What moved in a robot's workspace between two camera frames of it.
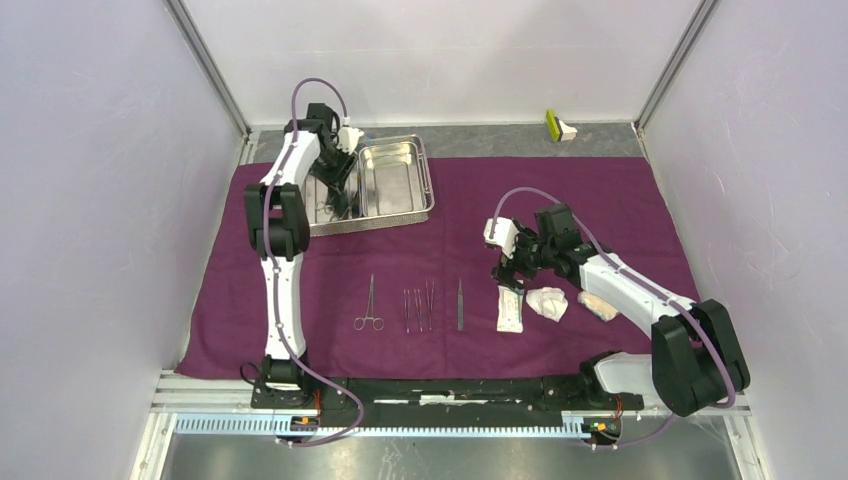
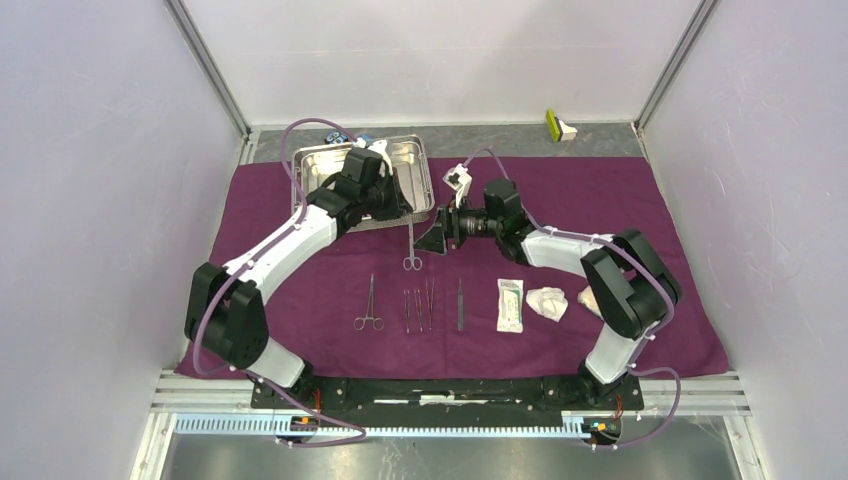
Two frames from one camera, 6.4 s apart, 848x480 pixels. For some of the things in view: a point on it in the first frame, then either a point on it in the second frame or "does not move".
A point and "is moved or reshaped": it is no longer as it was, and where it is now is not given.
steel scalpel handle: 460,306 does not move
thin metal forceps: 430,301 does not move
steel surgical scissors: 329,209 is moved or reshaped
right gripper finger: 505,274 -> 443,222
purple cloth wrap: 419,298 does not move
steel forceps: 377,323 does not move
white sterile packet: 510,309 does not move
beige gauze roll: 596,305 does not move
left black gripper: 338,177 -> 399,207
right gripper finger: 517,285 -> 432,241
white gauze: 547,301 does not move
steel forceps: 418,307 does not move
